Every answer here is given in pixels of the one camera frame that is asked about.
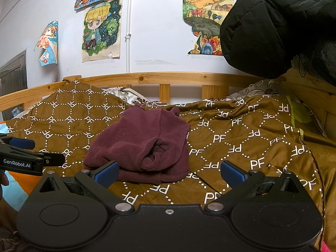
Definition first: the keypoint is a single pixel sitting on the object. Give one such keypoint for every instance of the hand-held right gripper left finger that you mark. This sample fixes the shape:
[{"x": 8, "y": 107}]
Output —
[{"x": 106, "y": 174}]

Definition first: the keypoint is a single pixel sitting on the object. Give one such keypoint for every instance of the pink cloth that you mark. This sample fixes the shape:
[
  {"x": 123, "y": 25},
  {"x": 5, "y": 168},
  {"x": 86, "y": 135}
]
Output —
[{"x": 329, "y": 247}]

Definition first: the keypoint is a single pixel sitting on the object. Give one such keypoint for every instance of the white wall pipe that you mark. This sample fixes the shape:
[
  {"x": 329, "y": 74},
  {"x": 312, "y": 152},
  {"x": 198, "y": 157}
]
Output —
[{"x": 128, "y": 31}]

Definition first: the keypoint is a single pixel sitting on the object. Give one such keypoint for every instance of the small curled wall poster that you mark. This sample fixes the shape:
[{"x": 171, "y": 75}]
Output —
[{"x": 48, "y": 43}]

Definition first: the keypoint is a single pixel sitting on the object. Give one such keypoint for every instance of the blond figure wall poster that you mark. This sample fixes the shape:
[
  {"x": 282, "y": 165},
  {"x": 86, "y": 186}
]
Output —
[{"x": 101, "y": 29}]

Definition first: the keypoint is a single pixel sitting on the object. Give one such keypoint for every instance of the wooden bed frame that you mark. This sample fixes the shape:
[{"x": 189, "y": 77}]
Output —
[{"x": 157, "y": 78}]

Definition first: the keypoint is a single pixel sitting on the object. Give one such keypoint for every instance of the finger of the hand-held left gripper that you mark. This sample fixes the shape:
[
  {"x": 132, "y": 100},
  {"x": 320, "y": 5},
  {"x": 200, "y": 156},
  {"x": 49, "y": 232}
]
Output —
[
  {"x": 53, "y": 160},
  {"x": 22, "y": 143}
]

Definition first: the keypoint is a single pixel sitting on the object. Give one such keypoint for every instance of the orange and blue cloth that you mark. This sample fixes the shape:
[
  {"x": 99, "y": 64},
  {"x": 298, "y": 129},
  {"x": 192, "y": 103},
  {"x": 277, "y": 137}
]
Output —
[{"x": 19, "y": 189}]

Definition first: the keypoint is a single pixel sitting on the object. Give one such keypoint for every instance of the landscape wall poster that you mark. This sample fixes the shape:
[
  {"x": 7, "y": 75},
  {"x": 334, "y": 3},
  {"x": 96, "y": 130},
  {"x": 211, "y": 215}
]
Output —
[{"x": 204, "y": 18}]

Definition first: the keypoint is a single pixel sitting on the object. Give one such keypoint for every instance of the person's left hand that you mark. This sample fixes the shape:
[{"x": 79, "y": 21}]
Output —
[{"x": 2, "y": 182}]

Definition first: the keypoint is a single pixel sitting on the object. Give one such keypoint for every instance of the brown printed blanket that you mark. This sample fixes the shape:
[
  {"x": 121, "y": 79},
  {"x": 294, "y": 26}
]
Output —
[{"x": 236, "y": 141}]

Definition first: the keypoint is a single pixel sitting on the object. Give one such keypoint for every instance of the dark patterned cloth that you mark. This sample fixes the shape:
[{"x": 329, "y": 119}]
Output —
[{"x": 9, "y": 228}]

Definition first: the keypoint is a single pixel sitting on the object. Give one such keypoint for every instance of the yellow-green cloth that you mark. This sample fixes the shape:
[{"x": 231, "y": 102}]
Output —
[{"x": 299, "y": 111}]

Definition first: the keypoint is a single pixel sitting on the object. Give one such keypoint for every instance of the maroon long-sleeve shirt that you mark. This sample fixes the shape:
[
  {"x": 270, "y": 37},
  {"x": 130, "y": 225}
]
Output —
[{"x": 136, "y": 136}]

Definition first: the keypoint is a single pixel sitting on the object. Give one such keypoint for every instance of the black puffer jacket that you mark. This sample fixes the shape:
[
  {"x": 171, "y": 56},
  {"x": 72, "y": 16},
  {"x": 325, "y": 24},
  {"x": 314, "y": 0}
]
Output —
[{"x": 267, "y": 23}]

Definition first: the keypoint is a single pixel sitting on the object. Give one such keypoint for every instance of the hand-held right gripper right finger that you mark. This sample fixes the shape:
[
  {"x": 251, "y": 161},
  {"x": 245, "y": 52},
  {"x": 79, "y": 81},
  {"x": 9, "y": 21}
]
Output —
[{"x": 232, "y": 174}]

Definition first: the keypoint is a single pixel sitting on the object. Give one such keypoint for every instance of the dark grey fuzzy cloth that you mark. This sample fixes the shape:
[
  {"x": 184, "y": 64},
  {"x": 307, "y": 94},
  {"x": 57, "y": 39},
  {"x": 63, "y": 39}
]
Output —
[{"x": 324, "y": 60}]

